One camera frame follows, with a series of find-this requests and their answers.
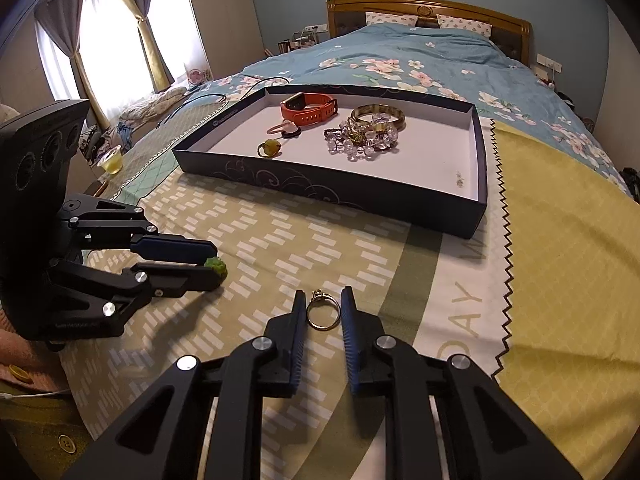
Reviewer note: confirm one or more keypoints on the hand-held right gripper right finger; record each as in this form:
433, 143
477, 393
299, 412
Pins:
350, 345

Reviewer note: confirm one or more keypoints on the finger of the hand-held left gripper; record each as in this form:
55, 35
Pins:
170, 248
185, 280

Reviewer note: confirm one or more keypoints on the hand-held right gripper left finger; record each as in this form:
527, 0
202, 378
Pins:
299, 345

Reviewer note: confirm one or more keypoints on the green jade ornament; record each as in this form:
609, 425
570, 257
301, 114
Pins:
216, 266

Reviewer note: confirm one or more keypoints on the dark blue box tray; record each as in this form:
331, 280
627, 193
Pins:
410, 170

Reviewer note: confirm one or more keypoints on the person's left forearm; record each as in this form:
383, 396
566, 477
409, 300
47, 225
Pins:
30, 360

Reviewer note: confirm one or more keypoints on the plastic cup with yellow drink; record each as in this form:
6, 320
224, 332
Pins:
112, 162

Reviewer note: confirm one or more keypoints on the pile of clothes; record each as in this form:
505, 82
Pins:
107, 137

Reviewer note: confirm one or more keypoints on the white quilt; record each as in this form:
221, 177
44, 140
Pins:
155, 102

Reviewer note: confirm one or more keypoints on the white sheer curtain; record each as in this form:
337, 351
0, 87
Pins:
110, 50

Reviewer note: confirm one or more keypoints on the grey and gold curtain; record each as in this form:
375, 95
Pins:
145, 20
60, 25

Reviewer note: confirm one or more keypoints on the small pink fan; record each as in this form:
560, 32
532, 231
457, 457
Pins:
196, 75

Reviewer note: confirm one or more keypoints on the orange smart watch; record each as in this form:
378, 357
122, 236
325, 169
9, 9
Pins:
320, 116

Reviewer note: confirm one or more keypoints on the olive green cardigan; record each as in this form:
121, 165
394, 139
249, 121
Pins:
40, 440

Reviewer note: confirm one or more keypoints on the green yellow patterned cloth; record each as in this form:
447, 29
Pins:
550, 260

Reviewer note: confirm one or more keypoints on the tortoiseshell bangle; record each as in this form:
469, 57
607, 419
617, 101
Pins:
385, 108

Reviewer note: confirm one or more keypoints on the bed with floral blue duvet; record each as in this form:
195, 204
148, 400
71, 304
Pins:
450, 55

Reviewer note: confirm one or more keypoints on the white patterned pillow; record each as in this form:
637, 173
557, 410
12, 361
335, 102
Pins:
390, 18
465, 25

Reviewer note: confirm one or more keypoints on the wooden bed headboard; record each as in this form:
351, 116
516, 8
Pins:
430, 6

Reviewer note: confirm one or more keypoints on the white wall socket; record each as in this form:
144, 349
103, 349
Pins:
548, 61
315, 28

